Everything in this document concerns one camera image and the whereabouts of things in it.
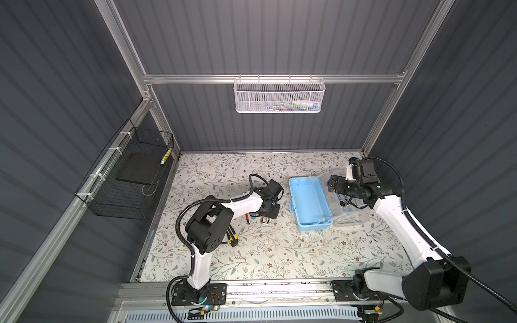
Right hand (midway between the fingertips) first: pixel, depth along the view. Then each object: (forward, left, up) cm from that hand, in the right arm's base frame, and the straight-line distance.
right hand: (340, 185), depth 82 cm
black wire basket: (-6, +83, +11) cm, 84 cm away
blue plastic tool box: (-2, +9, -14) cm, 17 cm away
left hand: (-3, +28, -18) cm, 33 cm away
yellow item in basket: (+9, +72, +10) cm, 73 cm away
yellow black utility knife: (-15, +46, -17) cm, 51 cm away
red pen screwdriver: (-5, +40, -18) cm, 44 cm away
